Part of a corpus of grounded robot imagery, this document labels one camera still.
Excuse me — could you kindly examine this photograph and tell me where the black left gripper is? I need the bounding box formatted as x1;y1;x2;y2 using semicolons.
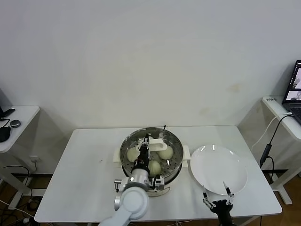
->
135;133;152;168

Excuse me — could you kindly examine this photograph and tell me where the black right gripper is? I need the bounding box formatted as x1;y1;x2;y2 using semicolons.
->
201;181;235;226

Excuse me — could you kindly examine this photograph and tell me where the white steamed baozi bun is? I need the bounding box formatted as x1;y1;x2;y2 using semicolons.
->
157;148;174;160
148;161;162;178
127;148;139;162

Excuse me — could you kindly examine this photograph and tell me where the stainless steel steamer basket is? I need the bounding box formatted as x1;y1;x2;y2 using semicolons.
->
119;128;185;182

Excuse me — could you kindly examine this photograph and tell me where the white round plate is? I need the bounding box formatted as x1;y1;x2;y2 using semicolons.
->
190;145;248;195

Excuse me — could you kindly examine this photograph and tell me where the white electric cooker pot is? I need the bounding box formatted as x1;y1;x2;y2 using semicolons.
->
112;145;191;198

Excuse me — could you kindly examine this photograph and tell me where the white side desk with laptop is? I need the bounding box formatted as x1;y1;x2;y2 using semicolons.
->
262;96;301;205

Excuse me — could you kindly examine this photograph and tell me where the white side desk with cup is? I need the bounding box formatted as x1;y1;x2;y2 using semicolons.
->
0;105;42;210

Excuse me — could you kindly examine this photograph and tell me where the dark open laptop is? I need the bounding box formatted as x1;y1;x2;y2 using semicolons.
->
283;60;301;124

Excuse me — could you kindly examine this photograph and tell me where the black computer mouse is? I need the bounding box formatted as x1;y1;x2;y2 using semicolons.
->
0;126;12;143

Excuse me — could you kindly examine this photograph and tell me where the dark grey monitor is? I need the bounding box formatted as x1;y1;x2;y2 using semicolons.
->
0;88;13;121

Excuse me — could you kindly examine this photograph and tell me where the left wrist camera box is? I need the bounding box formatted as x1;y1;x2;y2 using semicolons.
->
150;175;166;191

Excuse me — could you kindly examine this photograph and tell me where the white charging cable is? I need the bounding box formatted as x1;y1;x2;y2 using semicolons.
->
252;113;293;152

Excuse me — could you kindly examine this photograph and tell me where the black floor cable loop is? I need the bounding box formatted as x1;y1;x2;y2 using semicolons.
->
3;165;32;187

